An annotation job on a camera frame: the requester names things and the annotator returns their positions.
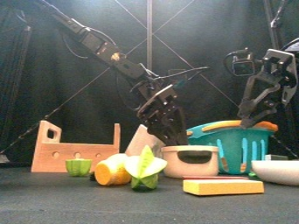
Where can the white bowl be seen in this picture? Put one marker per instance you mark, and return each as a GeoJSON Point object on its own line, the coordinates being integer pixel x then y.
{"type": "Point", "coordinates": [278, 172]}

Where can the small grey box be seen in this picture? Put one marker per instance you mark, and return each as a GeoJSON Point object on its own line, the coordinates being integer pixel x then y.
{"type": "Point", "coordinates": [275, 157]}

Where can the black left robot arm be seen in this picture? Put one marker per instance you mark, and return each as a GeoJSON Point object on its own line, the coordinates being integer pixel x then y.
{"type": "Point", "coordinates": [97, 46]}

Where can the yellow sponge block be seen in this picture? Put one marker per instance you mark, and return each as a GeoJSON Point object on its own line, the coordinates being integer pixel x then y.
{"type": "Point", "coordinates": [222, 186]}

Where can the flat red toy piece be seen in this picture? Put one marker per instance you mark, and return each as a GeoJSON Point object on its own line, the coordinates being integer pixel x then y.
{"type": "Point", "coordinates": [216, 177]}

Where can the light wooden triangular block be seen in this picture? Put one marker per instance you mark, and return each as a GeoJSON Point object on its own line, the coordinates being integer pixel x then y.
{"type": "Point", "coordinates": [141, 144]}

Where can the yellow toy fruit half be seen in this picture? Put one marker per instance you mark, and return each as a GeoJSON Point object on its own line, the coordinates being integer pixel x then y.
{"type": "Point", "coordinates": [111, 172]}

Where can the wooden dish rack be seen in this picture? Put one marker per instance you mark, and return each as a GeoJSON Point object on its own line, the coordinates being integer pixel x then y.
{"type": "Point", "coordinates": [73, 154]}

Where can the green toy pepper piece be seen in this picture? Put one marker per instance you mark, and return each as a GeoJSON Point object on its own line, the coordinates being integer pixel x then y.
{"type": "Point", "coordinates": [79, 167]}

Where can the vertical metal frame pole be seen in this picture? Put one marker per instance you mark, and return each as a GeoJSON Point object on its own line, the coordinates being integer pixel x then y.
{"type": "Point", "coordinates": [149, 32]}

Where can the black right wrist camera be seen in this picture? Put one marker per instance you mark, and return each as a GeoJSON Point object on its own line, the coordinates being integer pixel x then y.
{"type": "Point", "coordinates": [243, 64]}

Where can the diagonal metal brace rod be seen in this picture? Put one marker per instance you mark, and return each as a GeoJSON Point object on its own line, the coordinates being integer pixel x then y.
{"type": "Point", "coordinates": [57, 108]}

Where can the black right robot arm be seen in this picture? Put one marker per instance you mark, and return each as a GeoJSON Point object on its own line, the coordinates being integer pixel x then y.
{"type": "Point", "coordinates": [291, 48]}

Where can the small green toy piece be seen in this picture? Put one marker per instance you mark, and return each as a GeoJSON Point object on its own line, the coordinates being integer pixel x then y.
{"type": "Point", "coordinates": [254, 175]}

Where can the green toy star fruit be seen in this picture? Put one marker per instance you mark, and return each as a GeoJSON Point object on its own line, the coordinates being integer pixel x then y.
{"type": "Point", "coordinates": [144, 167]}

